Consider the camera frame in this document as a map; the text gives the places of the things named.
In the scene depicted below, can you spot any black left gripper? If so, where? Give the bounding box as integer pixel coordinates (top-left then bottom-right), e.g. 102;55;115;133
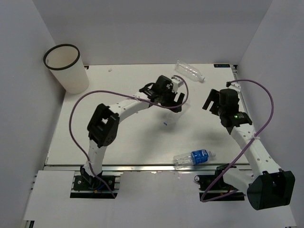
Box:
159;87;184;113

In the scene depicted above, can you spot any clear bottle with blue-white cap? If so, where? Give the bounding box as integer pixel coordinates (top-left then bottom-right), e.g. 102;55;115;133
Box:
163;103;190;126

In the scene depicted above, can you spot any blue label Pocari Sweat bottle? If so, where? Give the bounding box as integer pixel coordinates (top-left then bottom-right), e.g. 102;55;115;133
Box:
173;149;216;169

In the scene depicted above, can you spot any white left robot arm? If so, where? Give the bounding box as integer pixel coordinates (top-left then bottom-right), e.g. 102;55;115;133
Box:
84;75;189;190

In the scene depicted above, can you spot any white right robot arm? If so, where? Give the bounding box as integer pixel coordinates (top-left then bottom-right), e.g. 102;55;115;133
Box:
202;88;295;210

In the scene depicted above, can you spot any white bin with black rim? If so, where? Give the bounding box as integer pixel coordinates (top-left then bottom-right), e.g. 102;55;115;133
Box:
43;44;89;94

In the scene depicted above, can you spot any clear bottle at table back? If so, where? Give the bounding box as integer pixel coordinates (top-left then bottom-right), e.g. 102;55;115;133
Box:
174;61;205;83

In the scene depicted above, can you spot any blue sticker on table corner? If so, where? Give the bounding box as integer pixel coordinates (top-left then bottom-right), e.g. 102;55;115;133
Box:
214;64;230;68

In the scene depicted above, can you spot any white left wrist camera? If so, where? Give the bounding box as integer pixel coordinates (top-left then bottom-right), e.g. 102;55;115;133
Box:
171;76;184;93

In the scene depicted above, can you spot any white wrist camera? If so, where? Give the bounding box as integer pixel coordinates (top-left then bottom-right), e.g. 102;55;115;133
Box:
171;76;184;93
226;82;241;93

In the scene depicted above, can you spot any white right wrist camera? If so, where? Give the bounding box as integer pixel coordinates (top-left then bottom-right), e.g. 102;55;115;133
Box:
226;82;241;93

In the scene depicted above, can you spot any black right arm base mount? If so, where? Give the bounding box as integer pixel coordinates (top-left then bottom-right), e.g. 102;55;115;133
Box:
194;164;245;202

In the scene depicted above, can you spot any aluminium table front rail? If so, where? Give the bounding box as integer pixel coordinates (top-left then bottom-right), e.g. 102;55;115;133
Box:
42;163;252;174

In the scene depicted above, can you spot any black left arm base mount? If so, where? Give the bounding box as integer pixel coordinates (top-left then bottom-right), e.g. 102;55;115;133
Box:
70;175;120;199

